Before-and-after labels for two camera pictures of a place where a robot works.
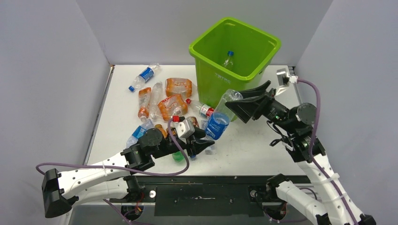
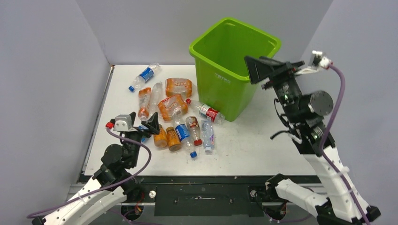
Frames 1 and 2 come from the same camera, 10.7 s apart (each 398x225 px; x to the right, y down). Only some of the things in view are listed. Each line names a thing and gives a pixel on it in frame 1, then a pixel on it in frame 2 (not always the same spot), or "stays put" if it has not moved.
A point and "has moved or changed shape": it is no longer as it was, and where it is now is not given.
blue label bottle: [144, 76] stays put
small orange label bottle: [144, 96] stays put
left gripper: [196, 145] to [151, 123]
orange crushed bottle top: [179, 86] stays put
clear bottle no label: [156, 98] stays put
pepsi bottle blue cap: [228, 62] has moved or changed shape
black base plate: [204, 196] stays put
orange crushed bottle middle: [172, 106] stays put
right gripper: [254, 106] to [260, 67]
